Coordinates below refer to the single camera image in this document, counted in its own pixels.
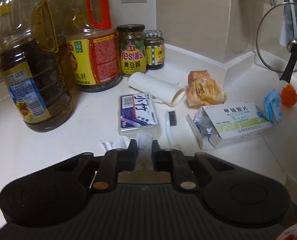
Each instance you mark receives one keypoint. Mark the yellow oil bottle behind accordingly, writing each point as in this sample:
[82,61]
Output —
[51,36]

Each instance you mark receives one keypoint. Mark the glass pot lid black handle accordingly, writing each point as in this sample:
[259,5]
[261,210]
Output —
[276,40]

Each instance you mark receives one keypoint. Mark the soybean paste jar black lid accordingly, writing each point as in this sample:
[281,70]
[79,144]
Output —
[132,52]

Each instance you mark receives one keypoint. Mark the orange plastic wrapper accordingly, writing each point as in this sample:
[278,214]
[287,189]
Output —
[202,90]

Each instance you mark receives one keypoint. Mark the oil bottle red handle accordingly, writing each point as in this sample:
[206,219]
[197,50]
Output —
[92,45]

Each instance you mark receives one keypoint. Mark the open white medicine box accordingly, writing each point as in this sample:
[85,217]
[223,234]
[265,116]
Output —
[219,126]

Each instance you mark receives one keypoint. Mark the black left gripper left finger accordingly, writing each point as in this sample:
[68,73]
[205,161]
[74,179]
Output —
[112,163]

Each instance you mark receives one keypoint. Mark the crumpled blue face mask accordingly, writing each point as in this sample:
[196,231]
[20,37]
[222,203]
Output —
[271,107]

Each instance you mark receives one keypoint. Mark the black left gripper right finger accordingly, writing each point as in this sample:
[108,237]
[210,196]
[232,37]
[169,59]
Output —
[175,163]

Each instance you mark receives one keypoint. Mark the floss pick box blue label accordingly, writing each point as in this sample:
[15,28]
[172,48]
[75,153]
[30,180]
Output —
[137,114]

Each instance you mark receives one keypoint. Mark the small jar checkered lid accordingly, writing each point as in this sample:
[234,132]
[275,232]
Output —
[154,45]

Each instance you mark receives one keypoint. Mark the white cardboard tube roll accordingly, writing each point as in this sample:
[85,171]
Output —
[162,90]

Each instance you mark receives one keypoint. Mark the orange mesh scrubber ball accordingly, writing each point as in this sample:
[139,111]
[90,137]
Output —
[288,96]

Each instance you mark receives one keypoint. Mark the dark oil bottle blue label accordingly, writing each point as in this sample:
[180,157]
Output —
[32,75]

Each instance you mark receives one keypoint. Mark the white toothbrush grey bristles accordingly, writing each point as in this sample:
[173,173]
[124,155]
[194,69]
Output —
[171,121]

